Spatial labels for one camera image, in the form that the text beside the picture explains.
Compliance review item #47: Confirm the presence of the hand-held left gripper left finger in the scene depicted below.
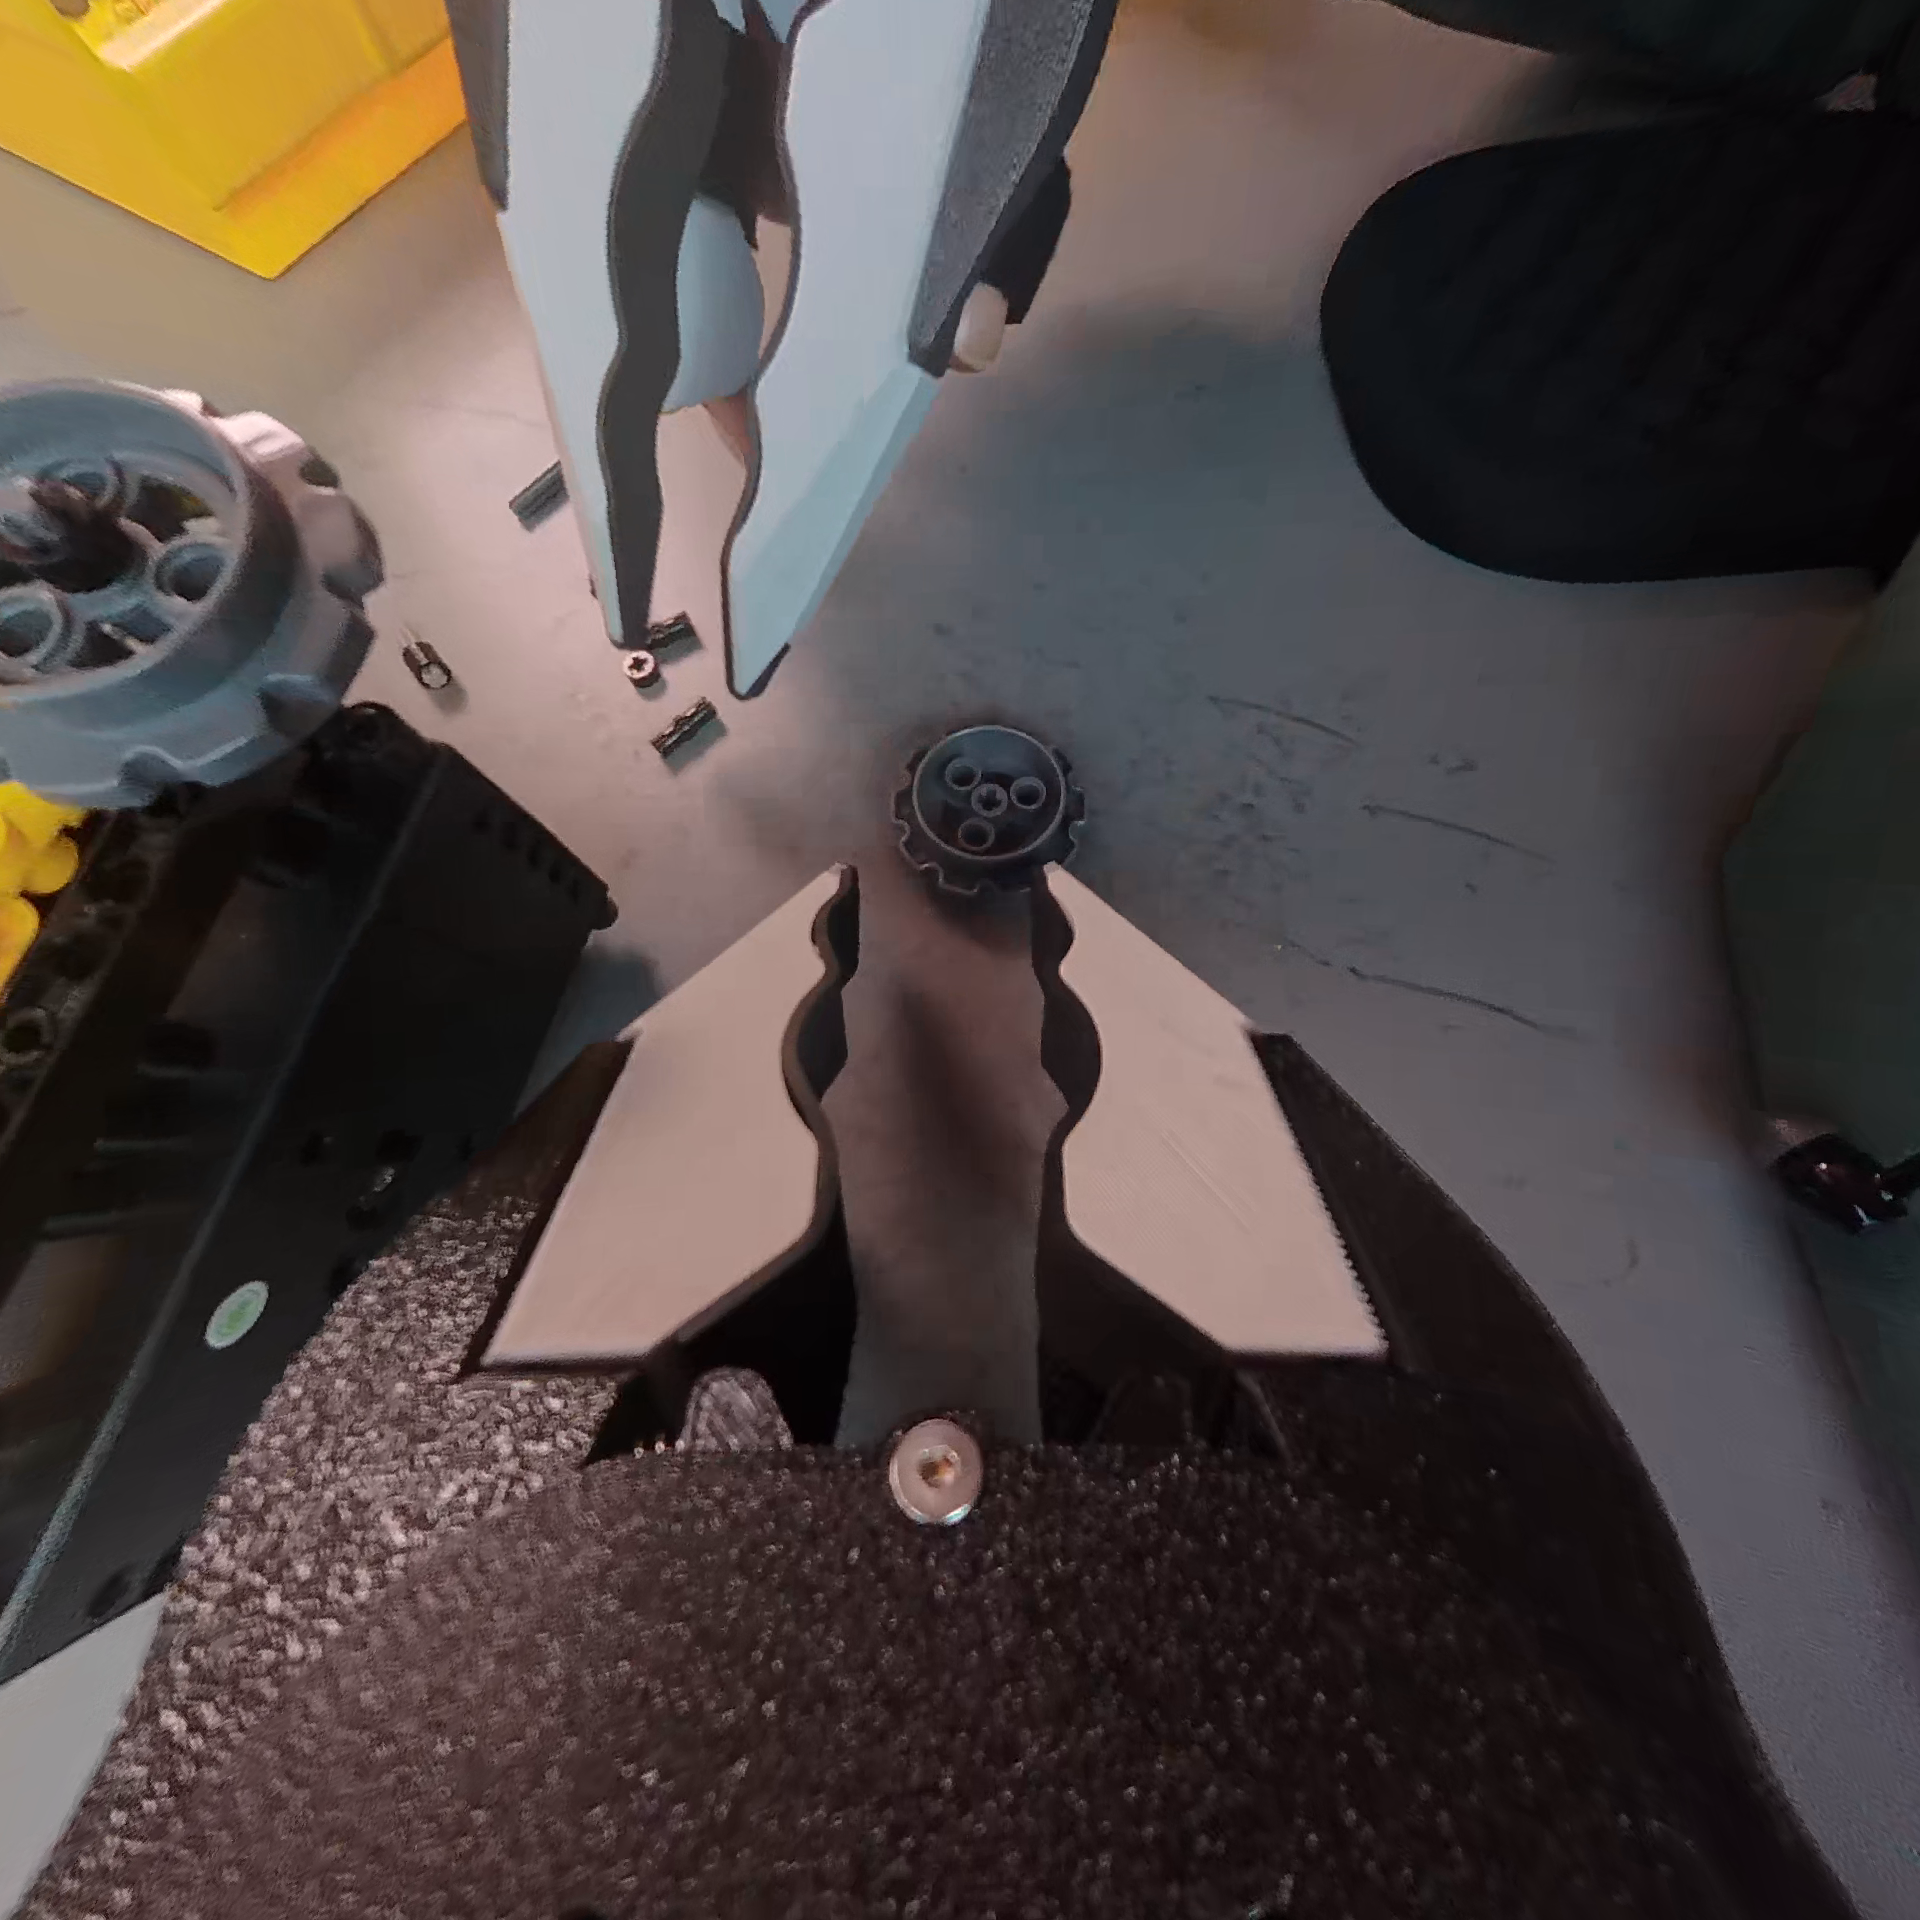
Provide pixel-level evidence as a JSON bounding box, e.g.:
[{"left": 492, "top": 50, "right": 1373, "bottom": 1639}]
[{"left": 477, "top": 866, "right": 867, "bottom": 1460}]

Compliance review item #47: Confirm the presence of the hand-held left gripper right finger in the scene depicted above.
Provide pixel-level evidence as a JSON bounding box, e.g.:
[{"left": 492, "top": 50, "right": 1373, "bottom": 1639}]
[{"left": 1026, "top": 866, "right": 1391, "bottom": 1449}]

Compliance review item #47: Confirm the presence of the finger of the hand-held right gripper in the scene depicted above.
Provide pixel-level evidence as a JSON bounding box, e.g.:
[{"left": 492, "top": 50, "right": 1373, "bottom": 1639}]
[
  {"left": 720, "top": 0, "right": 999, "bottom": 701},
  {"left": 497, "top": 0, "right": 711, "bottom": 648}
]

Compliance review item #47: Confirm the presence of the yellow storage bin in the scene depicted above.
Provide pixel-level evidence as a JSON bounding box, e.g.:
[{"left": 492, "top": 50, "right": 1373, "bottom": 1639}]
[{"left": 0, "top": 0, "right": 472, "bottom": 281}]

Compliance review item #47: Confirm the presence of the yellow lego vehicle model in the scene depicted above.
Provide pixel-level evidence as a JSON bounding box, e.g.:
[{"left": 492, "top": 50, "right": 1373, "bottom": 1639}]
[{"left": 0, "top": 695, "right": 619, "bottom": 1684}]

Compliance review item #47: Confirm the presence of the small grey lego wheel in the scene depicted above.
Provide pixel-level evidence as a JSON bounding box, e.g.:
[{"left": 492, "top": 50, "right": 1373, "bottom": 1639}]
[{"left": 892, "top": 719, "right": 1088, "bottom": 905}]

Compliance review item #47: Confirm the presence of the person's right forearm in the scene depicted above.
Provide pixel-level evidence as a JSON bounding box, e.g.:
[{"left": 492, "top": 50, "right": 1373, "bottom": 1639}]
[{"left": 1409, "top": 0, "right": 1920, "bottom": 116}]

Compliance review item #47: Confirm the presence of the person's right hand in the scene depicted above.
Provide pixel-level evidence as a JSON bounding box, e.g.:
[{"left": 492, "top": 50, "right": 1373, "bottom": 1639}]
[{"left": 946, "top": 154, "right": 1079, "bottom": 379}]

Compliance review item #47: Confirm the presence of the black armrest pad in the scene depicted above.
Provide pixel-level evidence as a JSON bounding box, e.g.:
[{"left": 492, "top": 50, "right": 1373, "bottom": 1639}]
[{"left": 1316, "top": 104, "right": 1920, "bottom": 588}]

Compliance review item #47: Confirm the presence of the person's green sweatshirt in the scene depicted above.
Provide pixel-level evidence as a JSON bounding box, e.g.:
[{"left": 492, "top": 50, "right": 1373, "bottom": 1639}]
[{"left": 1714, "top": 525, "right": 1920, "bottom": 1204}]

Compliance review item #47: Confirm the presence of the black drawstring toggle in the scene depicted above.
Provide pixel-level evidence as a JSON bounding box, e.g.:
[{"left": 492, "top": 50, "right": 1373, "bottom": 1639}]
[{"left": 1767, "top": 1130, "right": 1920, "bottom": 1239}]

